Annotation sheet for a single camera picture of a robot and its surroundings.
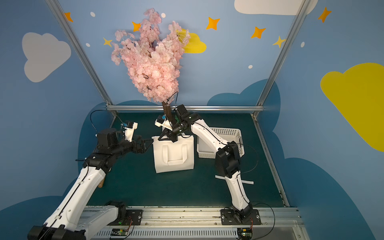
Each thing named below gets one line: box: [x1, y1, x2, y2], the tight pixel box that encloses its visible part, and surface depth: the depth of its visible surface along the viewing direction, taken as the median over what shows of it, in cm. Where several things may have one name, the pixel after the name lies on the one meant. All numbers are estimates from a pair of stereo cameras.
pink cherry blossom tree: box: [111, 7, 190, 125], surface depth 72 cm
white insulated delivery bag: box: [151, 135, 195, 173], surface depth 82 cm
